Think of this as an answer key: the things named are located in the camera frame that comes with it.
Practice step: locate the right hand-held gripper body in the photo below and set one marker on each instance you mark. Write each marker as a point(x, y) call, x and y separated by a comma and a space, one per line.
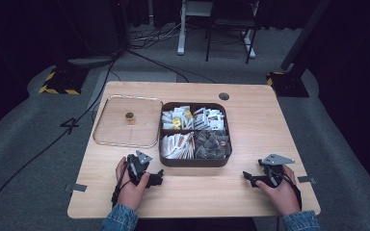
point(274, 174)

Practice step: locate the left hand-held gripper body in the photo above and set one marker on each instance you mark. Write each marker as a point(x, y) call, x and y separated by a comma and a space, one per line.
point(138, 166)

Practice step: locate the person's right hand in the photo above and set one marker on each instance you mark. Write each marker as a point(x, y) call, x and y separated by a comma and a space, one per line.
point(284, 197)

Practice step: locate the person's left hand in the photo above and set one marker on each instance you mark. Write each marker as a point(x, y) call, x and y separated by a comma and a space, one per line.
point(130, 194)

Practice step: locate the grey tape piece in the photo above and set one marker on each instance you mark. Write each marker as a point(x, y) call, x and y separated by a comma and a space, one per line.
point(306, 179)
point(79, 187)

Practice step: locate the pile of white paper sachets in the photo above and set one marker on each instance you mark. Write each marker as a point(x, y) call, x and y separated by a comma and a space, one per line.
point(177, 146)

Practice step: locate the clear lid with brass knob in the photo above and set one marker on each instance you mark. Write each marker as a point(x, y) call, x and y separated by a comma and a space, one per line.
point(122, 134)

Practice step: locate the brown divided box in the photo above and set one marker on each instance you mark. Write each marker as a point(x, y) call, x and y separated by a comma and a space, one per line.
point(195, 163)

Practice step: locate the pile of snack packets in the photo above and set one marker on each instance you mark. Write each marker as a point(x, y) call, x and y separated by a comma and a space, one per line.
point(212, 146)

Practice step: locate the pile of white yellow packets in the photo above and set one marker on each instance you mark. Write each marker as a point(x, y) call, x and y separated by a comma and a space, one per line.
point(176, 119)

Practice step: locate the pile of white red packets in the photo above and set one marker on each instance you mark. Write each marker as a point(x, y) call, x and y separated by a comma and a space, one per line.
point(210, 119)

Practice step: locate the grey table grommet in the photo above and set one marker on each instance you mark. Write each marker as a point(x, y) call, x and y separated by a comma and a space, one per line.
point(224, 96)

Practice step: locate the striped black yellow stand base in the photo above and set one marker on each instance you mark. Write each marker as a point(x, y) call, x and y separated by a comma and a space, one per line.
point(62, 82)
point(287, 84)

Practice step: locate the dark slanted stand pole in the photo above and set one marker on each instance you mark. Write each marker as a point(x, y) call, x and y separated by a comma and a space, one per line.
point(305, 33)

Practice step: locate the white desk frame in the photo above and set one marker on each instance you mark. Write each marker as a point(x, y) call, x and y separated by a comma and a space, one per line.
point(181, 35)

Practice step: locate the black metal chair frame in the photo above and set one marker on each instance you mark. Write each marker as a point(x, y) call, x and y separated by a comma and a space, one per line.
point(229, 22)

